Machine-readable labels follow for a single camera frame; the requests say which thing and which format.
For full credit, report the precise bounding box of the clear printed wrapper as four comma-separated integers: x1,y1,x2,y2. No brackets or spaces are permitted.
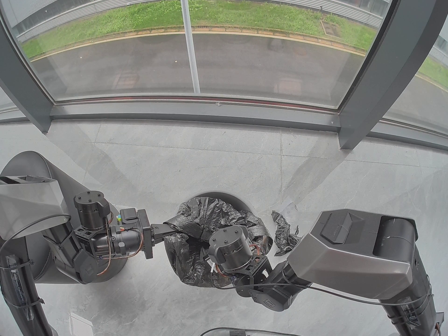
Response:
281,200,299,218

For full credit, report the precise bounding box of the crumpled black plastic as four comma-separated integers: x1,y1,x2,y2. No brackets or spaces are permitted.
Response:
271,210,302,257

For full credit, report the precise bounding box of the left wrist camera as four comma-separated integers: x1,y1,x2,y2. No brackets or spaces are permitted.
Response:
118,207,139,224

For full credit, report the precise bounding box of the white trash bin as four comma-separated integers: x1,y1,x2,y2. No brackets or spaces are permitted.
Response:
191,191,257,220

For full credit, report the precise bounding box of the window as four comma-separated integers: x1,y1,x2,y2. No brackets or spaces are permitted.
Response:
0,0,448,151

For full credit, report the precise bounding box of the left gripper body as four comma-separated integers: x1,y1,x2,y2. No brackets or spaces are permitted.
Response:
112,209,154,260

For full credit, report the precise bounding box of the black plastic bag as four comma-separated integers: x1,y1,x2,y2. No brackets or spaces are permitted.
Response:
163,195,274,288

